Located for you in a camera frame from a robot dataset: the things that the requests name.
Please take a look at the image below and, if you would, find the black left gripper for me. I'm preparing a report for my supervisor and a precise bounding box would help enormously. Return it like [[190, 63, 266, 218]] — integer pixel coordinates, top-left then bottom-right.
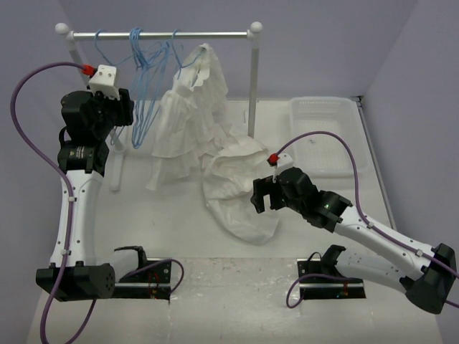
[[87, 82, 134, 138]]

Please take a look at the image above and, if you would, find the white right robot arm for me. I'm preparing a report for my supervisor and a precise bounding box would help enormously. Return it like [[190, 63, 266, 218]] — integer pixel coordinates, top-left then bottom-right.
[[250, 167, 458, 315]]

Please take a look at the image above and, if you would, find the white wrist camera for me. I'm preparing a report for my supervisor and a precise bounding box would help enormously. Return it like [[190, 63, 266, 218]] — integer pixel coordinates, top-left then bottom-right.
[[268, 153, 294, 182], [88, 64, 120, 100]]

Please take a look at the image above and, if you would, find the blue empty hangers bunch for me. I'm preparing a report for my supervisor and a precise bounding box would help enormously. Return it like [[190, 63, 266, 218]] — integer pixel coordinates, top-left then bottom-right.
[[129, 40, 178, 149]]

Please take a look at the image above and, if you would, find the white clothes rack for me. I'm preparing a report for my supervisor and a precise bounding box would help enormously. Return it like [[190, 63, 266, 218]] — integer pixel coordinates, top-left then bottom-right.
[[55, 21, 265, 193]]

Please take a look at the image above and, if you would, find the white skirt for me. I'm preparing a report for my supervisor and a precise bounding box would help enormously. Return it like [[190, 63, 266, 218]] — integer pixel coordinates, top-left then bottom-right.
[[202, 124, 279, 246]]

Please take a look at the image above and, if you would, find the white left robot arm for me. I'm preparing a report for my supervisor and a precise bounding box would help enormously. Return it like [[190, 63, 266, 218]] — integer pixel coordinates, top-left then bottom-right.
[[36, 88, 149, 302]]

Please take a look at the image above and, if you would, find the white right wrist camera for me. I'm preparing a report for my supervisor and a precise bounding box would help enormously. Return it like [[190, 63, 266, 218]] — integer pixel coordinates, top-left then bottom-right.
[[268, 153, 294, 182]]

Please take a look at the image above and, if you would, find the blue hanger holding garment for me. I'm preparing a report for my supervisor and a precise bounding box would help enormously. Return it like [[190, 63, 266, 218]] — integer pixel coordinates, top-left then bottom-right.
[[170, 29, 206, 80]]

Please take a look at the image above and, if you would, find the white hanging garment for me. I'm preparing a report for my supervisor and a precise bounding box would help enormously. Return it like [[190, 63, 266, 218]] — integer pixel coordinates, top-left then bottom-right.
[[146, 43, 228, 191]]

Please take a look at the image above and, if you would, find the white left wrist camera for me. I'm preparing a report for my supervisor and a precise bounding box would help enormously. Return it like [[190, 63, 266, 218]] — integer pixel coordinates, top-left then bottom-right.
[[88, 64, 120, 100]]

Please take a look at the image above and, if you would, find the white plastic basket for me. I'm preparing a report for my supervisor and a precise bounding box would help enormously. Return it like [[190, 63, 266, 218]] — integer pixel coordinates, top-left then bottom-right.
[[288, 97, 370, 178]]

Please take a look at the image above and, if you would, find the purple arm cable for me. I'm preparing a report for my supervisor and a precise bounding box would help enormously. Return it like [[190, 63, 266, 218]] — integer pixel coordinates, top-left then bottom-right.
[[9, 61, 184, 344], [286, 130, 459, 310]]

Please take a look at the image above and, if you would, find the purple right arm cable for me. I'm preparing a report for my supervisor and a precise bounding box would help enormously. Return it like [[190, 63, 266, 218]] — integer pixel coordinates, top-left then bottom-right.
[[286, 130, 459, 310]]

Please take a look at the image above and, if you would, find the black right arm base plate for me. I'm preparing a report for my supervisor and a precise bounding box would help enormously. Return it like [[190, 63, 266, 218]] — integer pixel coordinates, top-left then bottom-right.
[[297, 245, 366, 300]]

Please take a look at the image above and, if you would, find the blue wire hanger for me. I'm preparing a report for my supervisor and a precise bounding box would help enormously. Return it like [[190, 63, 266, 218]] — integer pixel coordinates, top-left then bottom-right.
[[93, 29, 136, 72]]

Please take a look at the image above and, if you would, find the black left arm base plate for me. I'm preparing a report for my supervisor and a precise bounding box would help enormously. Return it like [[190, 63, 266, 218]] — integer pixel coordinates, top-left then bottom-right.
[[111, 258, 171, 300]]

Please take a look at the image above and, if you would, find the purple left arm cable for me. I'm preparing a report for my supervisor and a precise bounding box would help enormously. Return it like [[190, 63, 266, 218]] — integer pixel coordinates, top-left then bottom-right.
[[9, 61, 184, 344]]

